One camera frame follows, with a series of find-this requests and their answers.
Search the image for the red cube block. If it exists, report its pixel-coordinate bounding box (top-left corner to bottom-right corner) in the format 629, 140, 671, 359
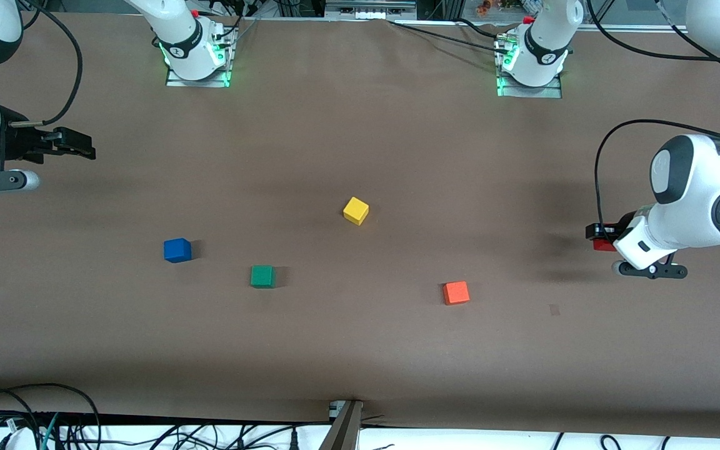
592, 222, 618, 253

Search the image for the blue cube block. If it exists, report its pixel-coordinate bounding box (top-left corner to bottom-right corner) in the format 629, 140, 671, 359
163, 237, 193, 264

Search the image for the orange cube block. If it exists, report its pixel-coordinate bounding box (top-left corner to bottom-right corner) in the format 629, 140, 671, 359
442, 281, 471, 306

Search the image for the yellow cube block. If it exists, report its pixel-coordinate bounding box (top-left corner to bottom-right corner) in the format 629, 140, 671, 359
342, 196, 370, 226

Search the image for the white power strip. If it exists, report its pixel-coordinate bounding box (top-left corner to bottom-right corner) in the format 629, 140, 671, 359
325, 0, 418, 20

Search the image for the aluminium profile bar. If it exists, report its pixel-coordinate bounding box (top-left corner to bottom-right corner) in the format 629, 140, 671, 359
318, 399, 364, 450

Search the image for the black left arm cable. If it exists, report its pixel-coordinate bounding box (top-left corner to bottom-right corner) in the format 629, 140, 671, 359
587, 0, 720, 227

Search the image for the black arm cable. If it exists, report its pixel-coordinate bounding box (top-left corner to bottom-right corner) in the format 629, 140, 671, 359
587, 0, 720, 227
9, 0, 84, 128

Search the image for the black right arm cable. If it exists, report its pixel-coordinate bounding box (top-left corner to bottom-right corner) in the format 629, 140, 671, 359
9, 0, 84, 128

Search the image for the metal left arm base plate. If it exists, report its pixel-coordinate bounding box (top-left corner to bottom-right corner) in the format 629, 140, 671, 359
496, 32, 564, 99

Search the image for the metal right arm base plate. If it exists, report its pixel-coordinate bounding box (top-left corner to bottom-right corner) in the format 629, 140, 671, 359
166, 26, 236, 89

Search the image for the black looping cable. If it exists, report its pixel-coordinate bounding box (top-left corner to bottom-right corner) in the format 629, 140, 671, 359
0, 382, 102, 450

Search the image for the black base cable bundle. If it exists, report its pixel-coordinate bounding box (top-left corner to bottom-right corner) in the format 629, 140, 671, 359
387, 17, 506, 56

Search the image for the teal cable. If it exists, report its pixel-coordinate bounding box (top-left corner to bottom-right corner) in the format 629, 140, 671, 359
36, 412, 62, 450

